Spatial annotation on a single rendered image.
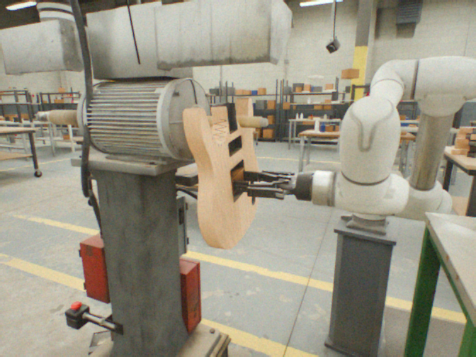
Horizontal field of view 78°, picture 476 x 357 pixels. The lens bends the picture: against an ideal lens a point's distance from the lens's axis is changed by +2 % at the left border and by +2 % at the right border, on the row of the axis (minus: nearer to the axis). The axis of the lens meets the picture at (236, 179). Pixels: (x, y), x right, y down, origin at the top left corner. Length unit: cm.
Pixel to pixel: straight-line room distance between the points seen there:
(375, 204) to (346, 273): 97
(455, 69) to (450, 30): 1104
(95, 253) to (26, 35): 76
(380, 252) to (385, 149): 99
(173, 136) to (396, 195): 58
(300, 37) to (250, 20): 1162
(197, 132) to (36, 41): 69
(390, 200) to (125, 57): 82
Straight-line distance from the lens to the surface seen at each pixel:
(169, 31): 81
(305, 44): 1223
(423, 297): 131
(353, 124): 61
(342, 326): 183
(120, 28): 102
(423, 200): 149
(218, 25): 74
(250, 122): 84
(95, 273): 129
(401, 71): 116
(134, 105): 93
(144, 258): 108
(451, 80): 116
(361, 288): 168
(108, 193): 109
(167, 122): 84
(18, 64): 126
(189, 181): 110
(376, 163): 64
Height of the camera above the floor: 130
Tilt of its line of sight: 14 degrees down
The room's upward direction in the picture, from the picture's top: straight up
